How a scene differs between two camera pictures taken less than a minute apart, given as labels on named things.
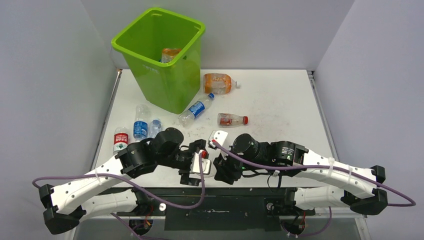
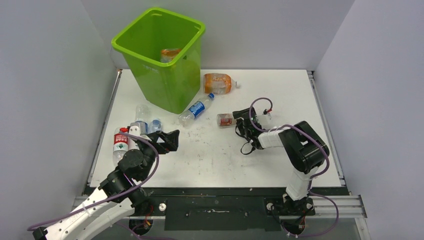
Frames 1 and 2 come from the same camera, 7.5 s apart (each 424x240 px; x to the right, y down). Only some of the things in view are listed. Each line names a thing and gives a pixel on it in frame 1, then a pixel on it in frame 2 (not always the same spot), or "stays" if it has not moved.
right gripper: (224, 171) -> (239, 122)
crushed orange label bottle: (169, 54) stays
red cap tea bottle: (228, 120) stays
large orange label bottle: (219, 83) stays
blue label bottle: (197, 108) stays
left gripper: (185, 177) -> (170, 140)
